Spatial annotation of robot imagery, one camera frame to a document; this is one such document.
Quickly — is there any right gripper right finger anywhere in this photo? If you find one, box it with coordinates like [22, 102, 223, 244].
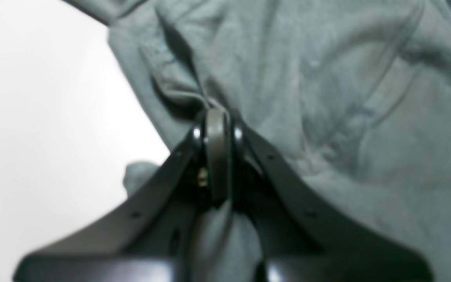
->
[231, 121, 433, 282]

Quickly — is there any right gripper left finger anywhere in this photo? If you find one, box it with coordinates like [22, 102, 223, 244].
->
[13, 126, 206, 282]

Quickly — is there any dark grey t-shirt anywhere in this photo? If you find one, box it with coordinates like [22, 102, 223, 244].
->
[70, 0, 451, 282]

